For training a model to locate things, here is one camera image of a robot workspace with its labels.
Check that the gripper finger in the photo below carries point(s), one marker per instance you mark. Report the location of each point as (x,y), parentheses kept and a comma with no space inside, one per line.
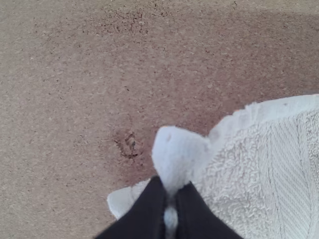
(142,214)
(197,216)

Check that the pale towel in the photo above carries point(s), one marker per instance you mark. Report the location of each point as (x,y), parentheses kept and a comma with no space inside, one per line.
(249,169)

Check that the cork mat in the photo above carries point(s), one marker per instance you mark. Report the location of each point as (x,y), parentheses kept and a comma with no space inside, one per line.
(99,74)

